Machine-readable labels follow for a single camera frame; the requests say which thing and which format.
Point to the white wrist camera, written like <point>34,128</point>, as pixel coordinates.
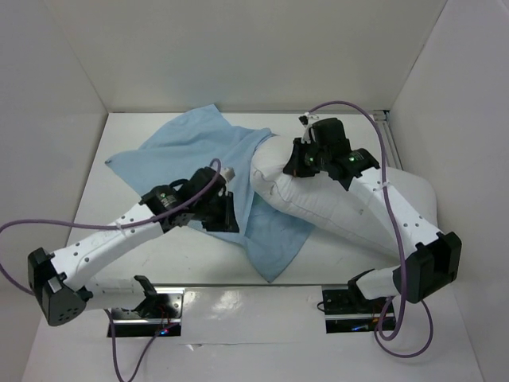
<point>307,120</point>
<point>228,174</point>

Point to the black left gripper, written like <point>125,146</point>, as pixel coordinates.
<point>228,224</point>

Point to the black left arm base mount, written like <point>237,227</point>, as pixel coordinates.
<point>160,312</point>

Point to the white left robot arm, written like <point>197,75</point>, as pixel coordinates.
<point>64,281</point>

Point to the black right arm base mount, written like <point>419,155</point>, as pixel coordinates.
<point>343,315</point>

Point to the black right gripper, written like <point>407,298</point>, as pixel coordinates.
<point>295,160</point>

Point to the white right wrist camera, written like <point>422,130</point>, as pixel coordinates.
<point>307,120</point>

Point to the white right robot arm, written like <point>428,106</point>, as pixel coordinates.
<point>429,258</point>

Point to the white pillow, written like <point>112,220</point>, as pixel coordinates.
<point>358,214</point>

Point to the light blue green pillowcase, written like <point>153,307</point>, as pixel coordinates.
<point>176,150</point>

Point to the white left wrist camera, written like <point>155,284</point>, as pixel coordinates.
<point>228,174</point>

